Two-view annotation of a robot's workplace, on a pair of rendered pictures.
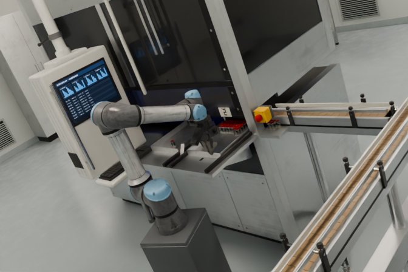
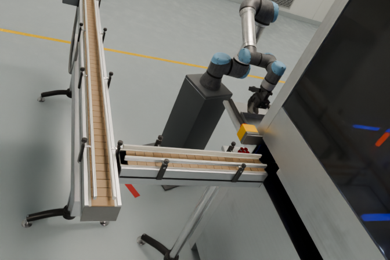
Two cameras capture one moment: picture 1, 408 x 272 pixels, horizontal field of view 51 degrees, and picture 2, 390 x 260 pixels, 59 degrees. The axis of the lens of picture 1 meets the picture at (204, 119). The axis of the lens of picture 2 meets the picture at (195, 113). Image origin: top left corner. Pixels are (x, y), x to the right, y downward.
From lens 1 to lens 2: 2.76 m
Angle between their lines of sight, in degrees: 87
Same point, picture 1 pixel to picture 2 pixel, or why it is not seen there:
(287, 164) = (231, 206)
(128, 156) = not seen: hidden behind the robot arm
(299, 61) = (321, 214)
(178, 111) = (244, 37)
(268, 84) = (282, 147)
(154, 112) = (243, 19)
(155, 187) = (219, 54)
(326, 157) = not seen: outside the picture
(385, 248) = not seen: hidden behind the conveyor
